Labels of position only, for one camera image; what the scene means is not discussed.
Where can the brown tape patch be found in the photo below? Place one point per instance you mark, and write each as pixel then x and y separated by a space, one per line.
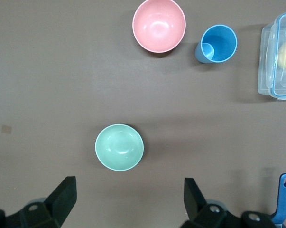
pixel 6 129

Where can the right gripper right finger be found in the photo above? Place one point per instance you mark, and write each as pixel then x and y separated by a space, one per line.
pixel 192 199

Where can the clear plastic container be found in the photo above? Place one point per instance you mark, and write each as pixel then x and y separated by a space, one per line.
pixel 267 71

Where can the green bowl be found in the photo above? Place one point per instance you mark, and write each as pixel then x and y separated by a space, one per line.
pixel 119 147

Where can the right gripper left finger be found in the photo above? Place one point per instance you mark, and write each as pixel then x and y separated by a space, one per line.
pixel 62 197

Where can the blue plastic cup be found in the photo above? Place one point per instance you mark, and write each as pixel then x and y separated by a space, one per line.
pixel 219 42

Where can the pink bowl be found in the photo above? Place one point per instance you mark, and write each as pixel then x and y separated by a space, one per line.
pixel 159 26

